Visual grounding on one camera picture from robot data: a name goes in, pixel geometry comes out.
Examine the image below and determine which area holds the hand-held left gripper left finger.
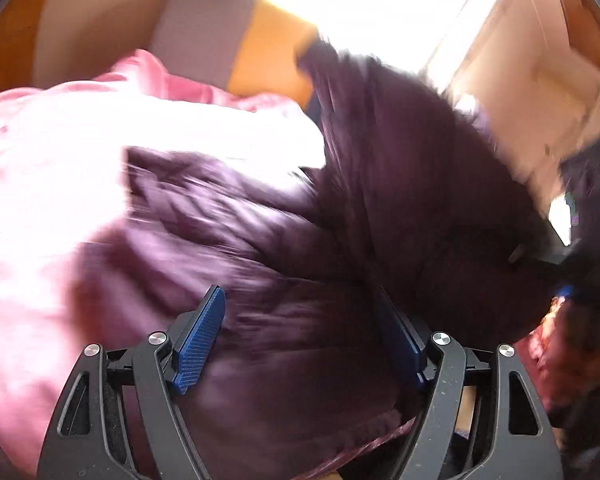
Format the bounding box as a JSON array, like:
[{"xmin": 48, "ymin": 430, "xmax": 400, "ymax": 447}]
[{"xmin": 37, "ymin": 285, "xmax": 227, "ymax": 480}]

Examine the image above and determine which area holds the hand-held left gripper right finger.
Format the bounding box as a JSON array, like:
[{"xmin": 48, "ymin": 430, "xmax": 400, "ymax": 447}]
[{"xmin": 376, "ymin": 287, "xmax": 564, "ymax": 480}]

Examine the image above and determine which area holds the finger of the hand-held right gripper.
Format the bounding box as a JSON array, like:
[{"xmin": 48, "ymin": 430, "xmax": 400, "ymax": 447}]
[{"xmin": 508, "ymin": 244, "xmax": 577, "ymax": 301}]

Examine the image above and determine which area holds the purple quilted down jacket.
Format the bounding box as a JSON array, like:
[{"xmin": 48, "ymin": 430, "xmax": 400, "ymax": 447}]
[{"xmin": 72, "ymin": 35, "xmax": 563, "ymax": 477}]

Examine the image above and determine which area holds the red floral blanket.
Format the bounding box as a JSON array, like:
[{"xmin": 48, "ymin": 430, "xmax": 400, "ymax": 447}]
[{"xmin": 514, "ymin": 297, "xmax": 600, "ymax": 423}]

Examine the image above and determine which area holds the pink duvet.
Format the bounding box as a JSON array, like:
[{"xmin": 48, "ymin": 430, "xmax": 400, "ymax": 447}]
[{"xmin": 0, "ymin": 49, "xmax": 331, "ymax": 478}]

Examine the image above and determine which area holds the window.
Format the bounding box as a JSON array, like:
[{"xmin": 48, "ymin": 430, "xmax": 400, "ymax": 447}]
[{"xmin": 277, "ymin": 0, "xmax": 498, "ymax": 92}]

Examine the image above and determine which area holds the grey yellow padded headboard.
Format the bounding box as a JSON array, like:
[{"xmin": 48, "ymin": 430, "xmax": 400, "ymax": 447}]
[{"xmin": 149, "ymin": 0, "xmax": 326, "ymax": 111}]

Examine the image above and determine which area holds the orange wooden panel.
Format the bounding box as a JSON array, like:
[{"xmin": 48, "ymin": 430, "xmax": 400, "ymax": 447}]
[{"xmin": 0, "ymin": 0, "xmax": 58, "ymax": 103}]

